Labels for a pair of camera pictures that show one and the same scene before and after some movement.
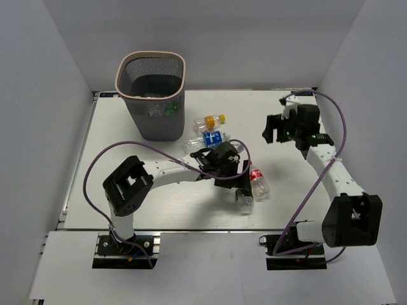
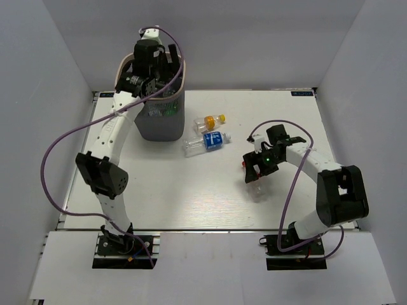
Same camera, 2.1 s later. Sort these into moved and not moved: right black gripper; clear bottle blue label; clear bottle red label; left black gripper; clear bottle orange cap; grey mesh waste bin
Moved: right black gripper; left black gripper
Not moved: clear bottle red label; clear bottle blue label; grey mesh waste bin; clear bottle orange cap
